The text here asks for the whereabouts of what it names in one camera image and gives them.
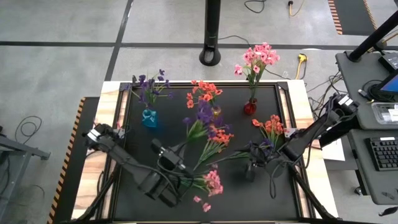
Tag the orange artificial flower bunch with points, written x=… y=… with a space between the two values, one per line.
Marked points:
x=221 y=137
x=271 y=124
x=205 y=91

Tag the black metal table frame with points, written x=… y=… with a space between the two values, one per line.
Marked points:
x=180 y=84

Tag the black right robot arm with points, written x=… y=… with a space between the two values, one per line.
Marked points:
x=311 y=130

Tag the red glass vase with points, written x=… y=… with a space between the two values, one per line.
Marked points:
x=250 y=108

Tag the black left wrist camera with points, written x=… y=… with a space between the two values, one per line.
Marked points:
x=157 y=145

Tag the black mat with hazard stripes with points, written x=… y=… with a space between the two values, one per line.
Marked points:
x=66 y=186
x=354 y=15

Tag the white paper sheet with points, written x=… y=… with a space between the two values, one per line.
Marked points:
x=334 y=152

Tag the black desktop device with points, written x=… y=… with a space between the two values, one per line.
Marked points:
x=390 y=62

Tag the blue glass vase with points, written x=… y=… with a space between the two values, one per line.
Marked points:
x=150 y=119

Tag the grey monitor desk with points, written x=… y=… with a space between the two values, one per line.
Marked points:
x=354 y=81

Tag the clear plastic box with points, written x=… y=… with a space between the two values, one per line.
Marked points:
x=384 y=113

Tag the monitor with blue screen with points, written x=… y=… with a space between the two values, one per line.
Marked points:
x=392 y=86

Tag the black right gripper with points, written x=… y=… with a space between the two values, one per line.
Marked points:
x=269 y=160

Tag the grey keyboard desk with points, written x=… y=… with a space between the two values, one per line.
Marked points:
x=373 y=186

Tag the black camera stand pole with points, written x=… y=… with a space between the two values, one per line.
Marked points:
x=212 y=28

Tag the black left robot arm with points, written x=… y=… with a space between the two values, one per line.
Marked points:
x=124 y=157

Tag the yellow glass vase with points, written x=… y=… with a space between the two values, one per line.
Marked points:
x=216 y=111

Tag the grey metal cart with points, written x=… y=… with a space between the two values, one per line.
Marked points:
x=18 y=150

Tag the black keyboard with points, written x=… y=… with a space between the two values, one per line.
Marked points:
x=384 y=154

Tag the black slanted pole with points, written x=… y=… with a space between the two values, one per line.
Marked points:
x=373 y=39

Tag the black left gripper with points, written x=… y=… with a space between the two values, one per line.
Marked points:
x=171 y=160

